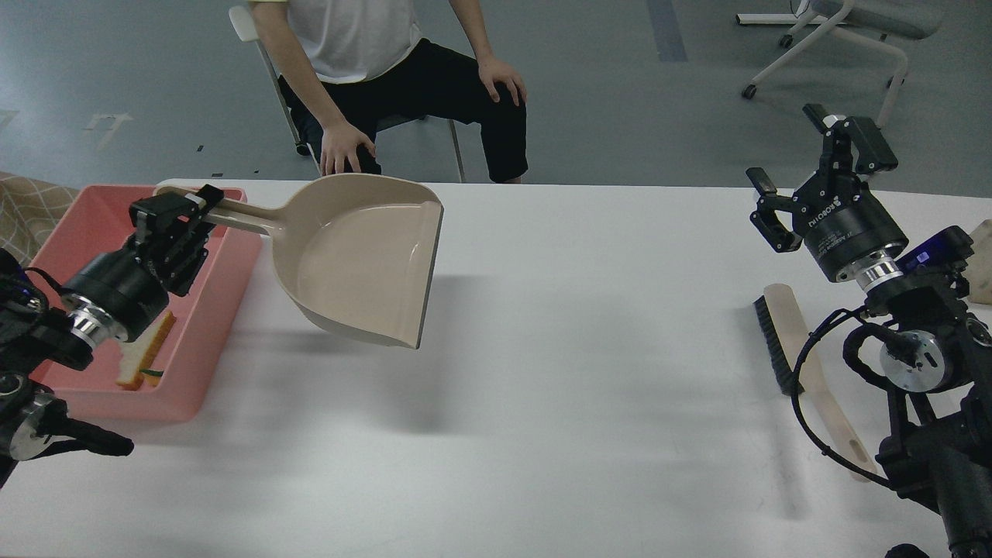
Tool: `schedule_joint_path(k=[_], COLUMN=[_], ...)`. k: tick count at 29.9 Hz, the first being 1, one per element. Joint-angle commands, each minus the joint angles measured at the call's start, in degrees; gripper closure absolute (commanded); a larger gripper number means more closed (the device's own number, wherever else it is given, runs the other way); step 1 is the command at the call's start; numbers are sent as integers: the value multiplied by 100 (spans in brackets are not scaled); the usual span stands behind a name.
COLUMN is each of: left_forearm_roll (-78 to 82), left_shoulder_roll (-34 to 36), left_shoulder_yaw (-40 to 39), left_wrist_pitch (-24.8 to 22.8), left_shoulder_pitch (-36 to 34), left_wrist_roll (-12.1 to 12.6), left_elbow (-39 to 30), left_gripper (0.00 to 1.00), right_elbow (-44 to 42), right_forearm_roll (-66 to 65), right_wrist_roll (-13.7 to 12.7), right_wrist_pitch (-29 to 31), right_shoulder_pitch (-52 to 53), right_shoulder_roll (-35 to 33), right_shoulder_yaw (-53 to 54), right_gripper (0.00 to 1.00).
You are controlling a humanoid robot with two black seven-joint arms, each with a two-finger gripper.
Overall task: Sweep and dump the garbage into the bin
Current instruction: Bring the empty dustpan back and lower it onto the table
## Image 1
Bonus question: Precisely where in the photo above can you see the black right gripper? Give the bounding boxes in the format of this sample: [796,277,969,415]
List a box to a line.
[746,105,908,283]

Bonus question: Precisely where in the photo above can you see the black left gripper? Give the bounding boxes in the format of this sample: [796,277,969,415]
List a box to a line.
[61,184,226,343]

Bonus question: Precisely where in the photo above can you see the triangular bread slice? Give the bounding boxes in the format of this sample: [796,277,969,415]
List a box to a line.
[115,310,176,390]

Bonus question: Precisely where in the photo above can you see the beige plastic dustpan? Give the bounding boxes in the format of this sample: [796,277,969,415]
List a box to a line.
[155,173,445,350]

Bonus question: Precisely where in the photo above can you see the beige hand brush black bristles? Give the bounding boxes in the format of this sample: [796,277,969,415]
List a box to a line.
[753,283,877,474]

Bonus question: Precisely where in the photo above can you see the yellow green sponge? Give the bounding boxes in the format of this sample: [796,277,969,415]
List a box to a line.
[139,368,164,386]

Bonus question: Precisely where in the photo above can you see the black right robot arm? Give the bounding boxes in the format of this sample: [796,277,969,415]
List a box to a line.
[747,105,990,557]

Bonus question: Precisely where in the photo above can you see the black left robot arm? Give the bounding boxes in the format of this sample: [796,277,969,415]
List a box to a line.
[1,184,226,481]

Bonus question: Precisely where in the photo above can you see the pink plastic bin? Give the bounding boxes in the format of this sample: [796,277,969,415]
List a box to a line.
[31,184,262,422]

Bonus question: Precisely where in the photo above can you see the beige patterned cloth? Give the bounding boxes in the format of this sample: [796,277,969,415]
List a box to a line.
[1,172,79,266]

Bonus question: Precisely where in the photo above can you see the white office chair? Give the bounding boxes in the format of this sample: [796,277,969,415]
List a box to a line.
[737,1,949,133]

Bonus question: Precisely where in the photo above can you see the beige stone block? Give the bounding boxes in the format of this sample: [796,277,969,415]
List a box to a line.
[965,219,991,306]

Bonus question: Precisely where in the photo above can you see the seated person white shirt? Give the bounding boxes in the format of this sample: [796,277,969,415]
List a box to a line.
[248,1,529,184]

